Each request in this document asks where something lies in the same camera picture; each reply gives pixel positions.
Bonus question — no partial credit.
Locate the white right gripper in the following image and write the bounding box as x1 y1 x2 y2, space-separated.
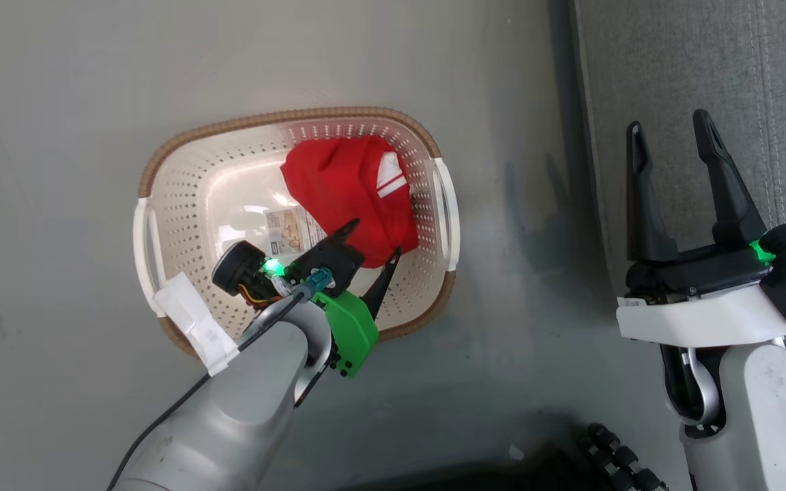
616 108 786 350

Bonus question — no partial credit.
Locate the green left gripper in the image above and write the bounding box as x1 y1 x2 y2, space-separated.
212 218 403 378

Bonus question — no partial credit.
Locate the red and white garment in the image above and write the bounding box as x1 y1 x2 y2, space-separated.
279 136 422 269

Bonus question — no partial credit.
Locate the grey fabric sofa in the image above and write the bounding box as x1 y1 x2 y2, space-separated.
568 0 786 384

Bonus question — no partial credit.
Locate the printed sticker in basket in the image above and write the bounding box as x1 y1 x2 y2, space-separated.
263 207 330 259

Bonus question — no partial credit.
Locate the white tape label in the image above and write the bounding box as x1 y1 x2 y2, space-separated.
152 271 242 378

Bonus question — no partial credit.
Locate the white perforated laundry basket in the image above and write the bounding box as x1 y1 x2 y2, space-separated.
132 106 463 359

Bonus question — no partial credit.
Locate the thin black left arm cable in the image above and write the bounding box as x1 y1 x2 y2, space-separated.
107 289 309 491

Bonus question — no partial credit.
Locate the black corrugated hose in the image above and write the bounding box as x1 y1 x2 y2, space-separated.
576 422 671 491

